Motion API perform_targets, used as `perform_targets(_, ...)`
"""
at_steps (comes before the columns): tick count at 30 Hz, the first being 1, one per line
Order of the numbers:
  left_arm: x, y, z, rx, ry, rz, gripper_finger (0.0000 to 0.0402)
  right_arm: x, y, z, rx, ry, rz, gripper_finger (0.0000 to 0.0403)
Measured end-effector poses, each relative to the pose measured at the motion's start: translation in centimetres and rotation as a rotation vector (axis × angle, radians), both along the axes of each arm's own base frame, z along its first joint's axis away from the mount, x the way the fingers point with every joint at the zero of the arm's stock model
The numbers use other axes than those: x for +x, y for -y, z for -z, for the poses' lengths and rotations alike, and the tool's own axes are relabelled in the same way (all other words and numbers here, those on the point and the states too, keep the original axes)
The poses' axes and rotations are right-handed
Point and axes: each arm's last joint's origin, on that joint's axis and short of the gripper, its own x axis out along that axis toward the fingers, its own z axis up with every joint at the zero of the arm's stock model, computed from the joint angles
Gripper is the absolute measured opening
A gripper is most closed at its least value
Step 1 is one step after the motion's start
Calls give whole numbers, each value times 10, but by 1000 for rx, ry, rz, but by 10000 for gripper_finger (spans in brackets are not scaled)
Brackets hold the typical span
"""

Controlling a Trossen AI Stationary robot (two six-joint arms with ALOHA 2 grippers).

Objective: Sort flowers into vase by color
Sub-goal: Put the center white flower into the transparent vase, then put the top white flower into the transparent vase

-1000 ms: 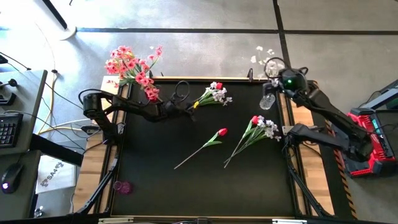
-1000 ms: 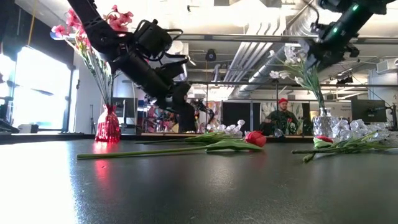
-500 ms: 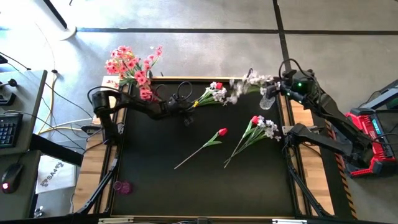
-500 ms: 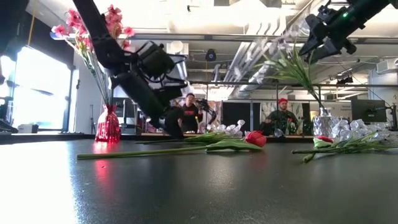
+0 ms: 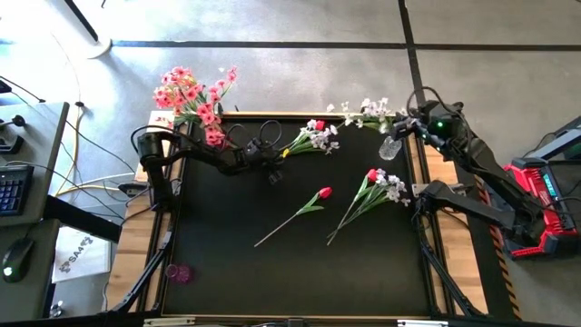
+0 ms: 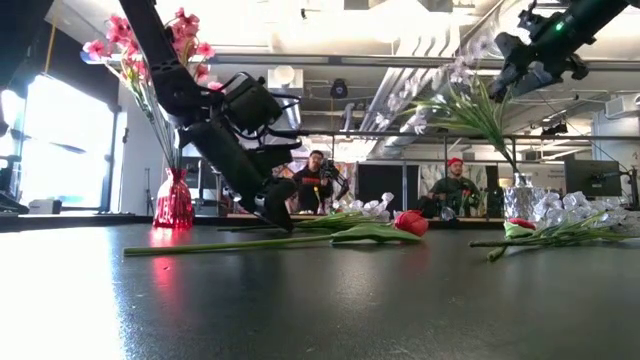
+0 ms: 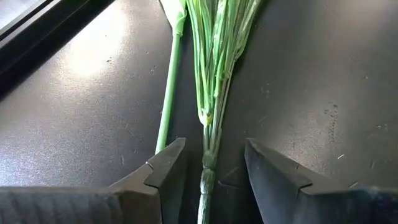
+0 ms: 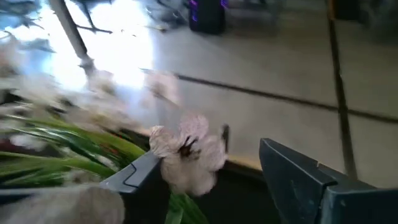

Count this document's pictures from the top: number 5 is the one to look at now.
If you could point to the black computer mouse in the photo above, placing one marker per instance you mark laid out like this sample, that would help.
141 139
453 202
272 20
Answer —
18 259

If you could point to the white paper sheet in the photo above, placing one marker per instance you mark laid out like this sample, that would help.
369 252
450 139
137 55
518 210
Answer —
81 259

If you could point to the clear faceted glass vase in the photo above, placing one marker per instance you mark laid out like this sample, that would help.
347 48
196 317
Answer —
389 150

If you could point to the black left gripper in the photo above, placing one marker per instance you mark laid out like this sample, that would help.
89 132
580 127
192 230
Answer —
262 156

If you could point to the black desk foot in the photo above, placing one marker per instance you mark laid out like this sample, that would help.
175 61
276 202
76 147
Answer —
81 220

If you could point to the black aluminium table frame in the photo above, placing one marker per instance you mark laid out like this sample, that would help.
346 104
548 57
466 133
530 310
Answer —
290 115

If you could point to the black hazard-striped floor mat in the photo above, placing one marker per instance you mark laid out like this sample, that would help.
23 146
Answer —
495 281

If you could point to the black knob with stalk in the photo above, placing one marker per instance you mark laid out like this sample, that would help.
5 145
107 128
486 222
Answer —
18 121

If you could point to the black power strip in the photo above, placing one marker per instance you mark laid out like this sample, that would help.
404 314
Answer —
131 188

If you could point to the pink artificial flower bunch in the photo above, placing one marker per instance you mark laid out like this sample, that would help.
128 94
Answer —
208 112
181 93

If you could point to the black diagonal frame strut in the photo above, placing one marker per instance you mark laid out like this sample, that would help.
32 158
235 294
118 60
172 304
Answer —
447 281
145 272

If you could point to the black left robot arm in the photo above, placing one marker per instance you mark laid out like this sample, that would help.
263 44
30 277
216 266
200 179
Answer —
152 150

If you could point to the red black power unit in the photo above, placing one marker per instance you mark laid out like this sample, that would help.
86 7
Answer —
535 250

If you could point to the small pink flower sprig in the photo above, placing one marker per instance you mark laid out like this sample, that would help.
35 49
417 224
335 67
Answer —
162 121

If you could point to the black computer keyboard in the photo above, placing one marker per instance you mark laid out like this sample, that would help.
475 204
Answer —
13 191

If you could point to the purple glass vase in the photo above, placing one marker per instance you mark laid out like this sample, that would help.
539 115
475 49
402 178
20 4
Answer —
179 274

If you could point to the small silver metal object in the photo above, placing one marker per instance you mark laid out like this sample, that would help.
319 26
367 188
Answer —
56 310

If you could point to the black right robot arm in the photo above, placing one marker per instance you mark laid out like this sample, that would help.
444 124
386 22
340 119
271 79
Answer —
476 159

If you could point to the stand with white round base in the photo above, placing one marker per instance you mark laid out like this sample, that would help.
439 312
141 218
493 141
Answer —
100 49

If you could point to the grey equipment frame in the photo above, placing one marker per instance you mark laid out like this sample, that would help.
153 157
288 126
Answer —
558 141

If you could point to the grey office desk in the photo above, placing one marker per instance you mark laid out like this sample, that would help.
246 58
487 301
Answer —
41 136

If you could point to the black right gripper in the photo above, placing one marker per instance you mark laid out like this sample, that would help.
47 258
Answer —
416 128

